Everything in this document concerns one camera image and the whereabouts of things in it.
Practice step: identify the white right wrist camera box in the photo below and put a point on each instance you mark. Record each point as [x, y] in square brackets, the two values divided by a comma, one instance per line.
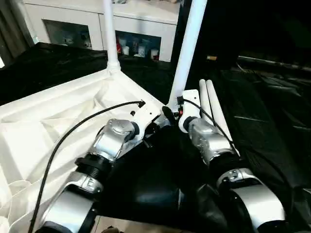
[189, 104]

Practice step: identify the small red bottle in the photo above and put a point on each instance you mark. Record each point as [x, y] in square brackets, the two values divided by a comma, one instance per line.
[119, 46]

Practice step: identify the small gold label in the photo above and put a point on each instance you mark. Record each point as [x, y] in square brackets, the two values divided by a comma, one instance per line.
[212, 58]

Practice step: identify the white plastic table top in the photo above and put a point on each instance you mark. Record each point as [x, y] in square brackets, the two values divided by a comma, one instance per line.
[48, 116]

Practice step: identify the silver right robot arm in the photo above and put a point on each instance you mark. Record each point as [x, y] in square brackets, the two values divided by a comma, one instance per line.
[214, 145]

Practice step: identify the grey curtain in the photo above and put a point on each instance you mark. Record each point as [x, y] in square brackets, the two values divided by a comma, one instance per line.
[9, 29]

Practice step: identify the white plastic table leg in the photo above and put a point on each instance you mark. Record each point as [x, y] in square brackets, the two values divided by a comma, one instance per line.
[217, 107]
[111, 34]
[187, 48]
[205, 97]

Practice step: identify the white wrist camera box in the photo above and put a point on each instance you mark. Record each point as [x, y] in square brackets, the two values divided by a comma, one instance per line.
[146, 114]
[189, 104]

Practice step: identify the black plastic mat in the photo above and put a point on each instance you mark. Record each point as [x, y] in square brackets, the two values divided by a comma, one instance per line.
[160, 170]

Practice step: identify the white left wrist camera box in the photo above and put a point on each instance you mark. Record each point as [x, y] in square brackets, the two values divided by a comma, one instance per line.
[146, 114]

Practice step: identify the black low bench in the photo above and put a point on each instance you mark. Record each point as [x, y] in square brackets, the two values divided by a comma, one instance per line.
[277, 62]

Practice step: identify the white glass-door cabinet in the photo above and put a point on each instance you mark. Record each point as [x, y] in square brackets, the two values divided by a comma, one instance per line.
[97, 19]

